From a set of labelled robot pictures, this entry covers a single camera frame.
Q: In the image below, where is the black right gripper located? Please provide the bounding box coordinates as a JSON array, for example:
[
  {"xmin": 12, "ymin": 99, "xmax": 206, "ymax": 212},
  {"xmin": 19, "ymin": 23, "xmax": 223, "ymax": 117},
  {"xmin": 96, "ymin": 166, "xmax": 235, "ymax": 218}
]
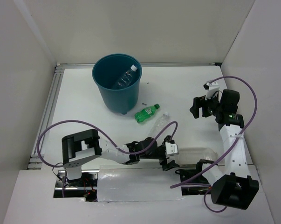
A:
[{"xmin": 190, "ymin": 91, "xmax": 224, "ymax": 119}]

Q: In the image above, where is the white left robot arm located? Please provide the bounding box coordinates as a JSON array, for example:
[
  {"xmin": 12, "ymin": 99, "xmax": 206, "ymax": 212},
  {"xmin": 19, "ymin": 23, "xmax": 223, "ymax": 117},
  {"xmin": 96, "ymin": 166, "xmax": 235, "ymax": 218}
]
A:
[{"xmin": 62, "ymin": 129, "xmax": 179, "ymax": 186}]

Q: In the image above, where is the teal plastic bin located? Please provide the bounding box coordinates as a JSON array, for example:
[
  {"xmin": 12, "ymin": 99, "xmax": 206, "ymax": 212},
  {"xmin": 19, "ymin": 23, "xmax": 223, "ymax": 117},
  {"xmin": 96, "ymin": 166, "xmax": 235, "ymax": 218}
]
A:
[{"xmin": 92, "ymin": 54, "xmax": 142, "ymax": 114}]

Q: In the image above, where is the white front cover panel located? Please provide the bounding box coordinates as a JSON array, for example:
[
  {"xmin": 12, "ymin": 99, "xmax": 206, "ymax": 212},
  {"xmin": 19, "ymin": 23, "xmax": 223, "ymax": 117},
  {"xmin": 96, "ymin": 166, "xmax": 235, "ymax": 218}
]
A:
[{"xmin": 97, "ymin": 166, "xmax": 184, "ymax": 202}]

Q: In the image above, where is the green plastic bottle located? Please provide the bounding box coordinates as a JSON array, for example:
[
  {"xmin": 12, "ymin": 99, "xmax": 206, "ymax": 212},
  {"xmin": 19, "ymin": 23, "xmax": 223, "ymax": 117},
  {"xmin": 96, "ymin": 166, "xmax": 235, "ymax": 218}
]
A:
[{"xmin": 134, "ymin": 104, "xmax": 160, "ymax": 123}]

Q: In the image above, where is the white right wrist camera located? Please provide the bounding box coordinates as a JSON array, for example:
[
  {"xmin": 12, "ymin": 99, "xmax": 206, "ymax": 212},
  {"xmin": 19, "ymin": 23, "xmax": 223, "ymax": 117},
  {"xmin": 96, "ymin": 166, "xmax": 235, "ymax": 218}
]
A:
[{"xmin": 203, "ymin": 81, "xmax": 220, "ymax": 100}]

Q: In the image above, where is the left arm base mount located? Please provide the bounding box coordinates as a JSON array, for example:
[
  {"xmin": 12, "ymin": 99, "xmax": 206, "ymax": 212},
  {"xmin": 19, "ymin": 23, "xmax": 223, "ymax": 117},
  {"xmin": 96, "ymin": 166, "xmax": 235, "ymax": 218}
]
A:
[{"xmin": 53, "ymin": 170, "xmax": 99, "ymax": 202}]

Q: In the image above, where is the aluminium frame rail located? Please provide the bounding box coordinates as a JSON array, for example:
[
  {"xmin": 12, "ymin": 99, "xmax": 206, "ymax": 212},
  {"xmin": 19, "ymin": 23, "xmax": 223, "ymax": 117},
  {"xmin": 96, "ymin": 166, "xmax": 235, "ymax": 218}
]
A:
[{"xmin": 29, "ymin": 62, "xmax": 222, "ymax": 164}]

